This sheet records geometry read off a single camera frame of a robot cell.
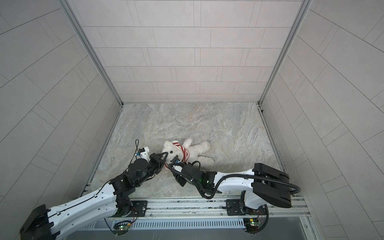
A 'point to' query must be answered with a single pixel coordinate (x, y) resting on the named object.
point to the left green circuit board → (122, 226)
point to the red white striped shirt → (176, 143)
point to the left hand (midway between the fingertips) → (173, 153)
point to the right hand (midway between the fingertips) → (173, 172)
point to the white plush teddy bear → (197, 150)
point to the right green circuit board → (251, 224)
